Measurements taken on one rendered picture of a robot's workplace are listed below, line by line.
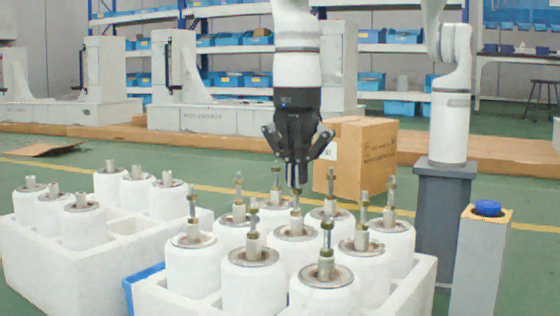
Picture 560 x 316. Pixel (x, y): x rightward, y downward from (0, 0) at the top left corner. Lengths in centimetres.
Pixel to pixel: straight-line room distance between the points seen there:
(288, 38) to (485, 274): 45
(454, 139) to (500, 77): 785
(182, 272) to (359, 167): 121
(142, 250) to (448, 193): 69
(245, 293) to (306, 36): 38
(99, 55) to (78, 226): 295
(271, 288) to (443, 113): 61
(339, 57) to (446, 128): 173
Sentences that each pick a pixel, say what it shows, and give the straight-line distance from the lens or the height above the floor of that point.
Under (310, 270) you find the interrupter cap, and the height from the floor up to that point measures 25.
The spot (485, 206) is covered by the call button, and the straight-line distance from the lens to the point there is 71.
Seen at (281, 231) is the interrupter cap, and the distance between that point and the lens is 78.
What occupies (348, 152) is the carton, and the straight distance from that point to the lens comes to 185.
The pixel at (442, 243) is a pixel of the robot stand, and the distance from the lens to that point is 114.
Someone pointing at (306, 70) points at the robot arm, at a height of 52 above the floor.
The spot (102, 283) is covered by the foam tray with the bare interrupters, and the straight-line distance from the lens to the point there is 96.
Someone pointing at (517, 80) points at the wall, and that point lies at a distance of 895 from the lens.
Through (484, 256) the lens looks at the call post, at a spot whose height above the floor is 26.
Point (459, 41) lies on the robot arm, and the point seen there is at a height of 59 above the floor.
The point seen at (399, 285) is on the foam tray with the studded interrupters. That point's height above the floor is 18.
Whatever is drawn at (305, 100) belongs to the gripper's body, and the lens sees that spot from 69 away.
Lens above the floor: 52
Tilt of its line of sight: 12 degrees down
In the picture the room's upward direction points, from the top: straight up
